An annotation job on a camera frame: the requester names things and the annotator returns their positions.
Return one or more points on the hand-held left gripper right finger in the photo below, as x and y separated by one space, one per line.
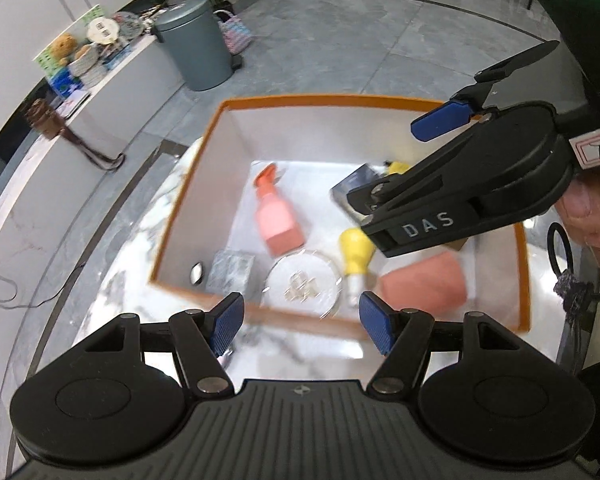
377 320

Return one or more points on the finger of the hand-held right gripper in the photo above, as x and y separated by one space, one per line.
420 210
440 121

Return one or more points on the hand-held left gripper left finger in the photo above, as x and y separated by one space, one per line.
227 322

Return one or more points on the small yellow pouch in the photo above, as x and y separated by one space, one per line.
397 167

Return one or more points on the clear plastic cube box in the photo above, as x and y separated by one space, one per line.
230 270

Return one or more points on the salmon pink box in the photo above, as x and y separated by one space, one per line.
422 282

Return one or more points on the yellow bulb-shaped pump bottle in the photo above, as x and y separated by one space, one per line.
355 255

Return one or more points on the dark printed card box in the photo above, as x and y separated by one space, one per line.
355 182

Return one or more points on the round white compact case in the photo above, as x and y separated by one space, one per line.
300 285

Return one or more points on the pink bottle with orange cap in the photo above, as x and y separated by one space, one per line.
277 220

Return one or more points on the orange storage box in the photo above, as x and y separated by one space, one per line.
215 170

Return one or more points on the person's right hand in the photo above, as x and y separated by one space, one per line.
595 210

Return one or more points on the pastel woven basket bag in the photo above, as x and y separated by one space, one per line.
235 32

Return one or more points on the grey trash bin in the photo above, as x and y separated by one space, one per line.
195 45

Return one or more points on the white woven baskets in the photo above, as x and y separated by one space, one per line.
87 65

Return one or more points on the patterned round plate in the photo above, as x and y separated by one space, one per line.
127 24

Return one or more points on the round white hand fan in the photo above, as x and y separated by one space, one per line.
102 29

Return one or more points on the brown teddy bear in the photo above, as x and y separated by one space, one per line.
62 49

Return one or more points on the green illustrated poster board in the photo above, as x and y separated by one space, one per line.
87 15

